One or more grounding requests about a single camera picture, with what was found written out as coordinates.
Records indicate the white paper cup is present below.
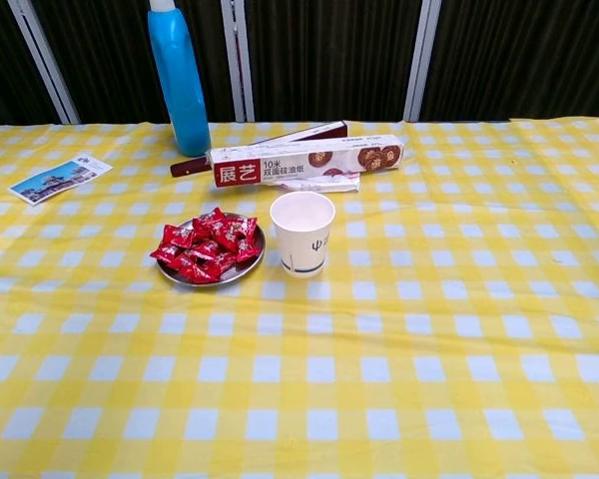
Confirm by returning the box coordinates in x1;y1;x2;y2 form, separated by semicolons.
270;192;336;278

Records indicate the crumpled white pink wrapper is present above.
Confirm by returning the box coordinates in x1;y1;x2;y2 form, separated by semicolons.
274;172;361;195

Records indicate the round metal plate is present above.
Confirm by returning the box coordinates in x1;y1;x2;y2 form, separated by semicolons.
155;212;267;287

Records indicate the white red baking paper box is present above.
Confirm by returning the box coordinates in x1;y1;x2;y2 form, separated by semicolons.
205;133;405;189

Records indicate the long dark red box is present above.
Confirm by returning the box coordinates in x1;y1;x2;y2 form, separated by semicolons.
169;120;349;179

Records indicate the yellow white checked tablecloth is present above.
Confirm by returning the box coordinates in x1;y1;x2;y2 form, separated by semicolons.
0;117;599;479

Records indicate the black pleated curtain panel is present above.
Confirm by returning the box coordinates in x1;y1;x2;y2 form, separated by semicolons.
29;0;239;125
0;0;64;129
244;0;425;123
421;0;599;123

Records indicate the blue plastic bottle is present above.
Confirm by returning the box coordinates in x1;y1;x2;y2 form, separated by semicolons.
147;0;212;158

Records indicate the photo postcard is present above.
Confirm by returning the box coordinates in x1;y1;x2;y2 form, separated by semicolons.
8;152;114;205

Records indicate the white metal frame post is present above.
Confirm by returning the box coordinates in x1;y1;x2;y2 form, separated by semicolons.
402;0;443;123
220;0;256;124
7;0;81;125

